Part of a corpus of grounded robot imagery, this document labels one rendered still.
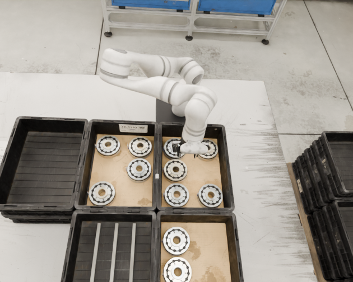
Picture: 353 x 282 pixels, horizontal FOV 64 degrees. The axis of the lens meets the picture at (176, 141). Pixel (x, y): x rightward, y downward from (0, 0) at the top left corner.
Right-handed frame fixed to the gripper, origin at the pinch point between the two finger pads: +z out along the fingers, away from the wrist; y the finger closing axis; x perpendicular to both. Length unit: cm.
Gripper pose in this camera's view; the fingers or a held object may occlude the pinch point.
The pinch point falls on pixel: (187, 154)
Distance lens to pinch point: 108.8
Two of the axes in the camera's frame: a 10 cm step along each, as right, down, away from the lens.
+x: 0.1, 8.6, -5.1
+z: -1.0, 5.1, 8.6
